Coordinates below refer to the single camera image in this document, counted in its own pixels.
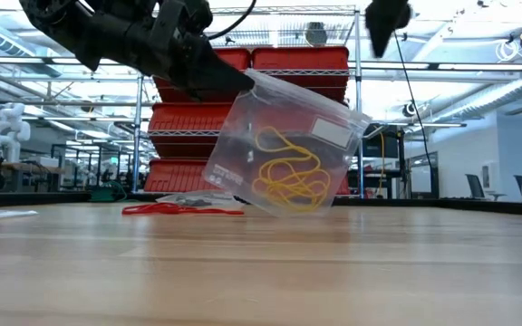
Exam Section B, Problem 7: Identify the black left camera cable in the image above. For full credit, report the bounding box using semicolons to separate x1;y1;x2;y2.
205;0;258;41

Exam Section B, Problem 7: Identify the yellow rubber band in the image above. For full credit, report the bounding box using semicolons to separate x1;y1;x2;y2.
251;158;333;213
265;171;330;212
254;125;319;182

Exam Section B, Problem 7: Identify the black framed screen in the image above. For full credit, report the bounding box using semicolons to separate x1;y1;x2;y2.
406;151;441;199

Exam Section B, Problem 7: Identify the grey round fan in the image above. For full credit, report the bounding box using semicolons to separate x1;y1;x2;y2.
304;21;330;47

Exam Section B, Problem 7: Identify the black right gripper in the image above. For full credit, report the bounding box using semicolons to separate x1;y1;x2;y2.
363;0;414;59

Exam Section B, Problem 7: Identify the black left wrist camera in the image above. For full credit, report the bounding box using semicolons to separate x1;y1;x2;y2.
183;0;215;35

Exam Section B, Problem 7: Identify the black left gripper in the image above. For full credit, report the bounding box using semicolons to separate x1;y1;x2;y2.
106;0;256;101

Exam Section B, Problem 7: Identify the wooden background desk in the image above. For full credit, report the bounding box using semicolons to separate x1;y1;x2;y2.
0;157;67;192

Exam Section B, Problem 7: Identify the red plastic bin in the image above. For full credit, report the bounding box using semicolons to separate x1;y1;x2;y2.
154;47;252;103
144;158;219;194
251;45;351;103
148;101;244;159

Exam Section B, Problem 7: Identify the chrome wire shelf rack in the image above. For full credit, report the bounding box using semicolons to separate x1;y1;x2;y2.
131;4;366;200

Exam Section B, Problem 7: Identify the white coiled ceiling cable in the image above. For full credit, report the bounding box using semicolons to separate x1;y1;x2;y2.
495;39;521;63

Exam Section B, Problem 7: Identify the black hanging cable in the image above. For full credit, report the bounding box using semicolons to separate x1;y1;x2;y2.
394;31;435;180

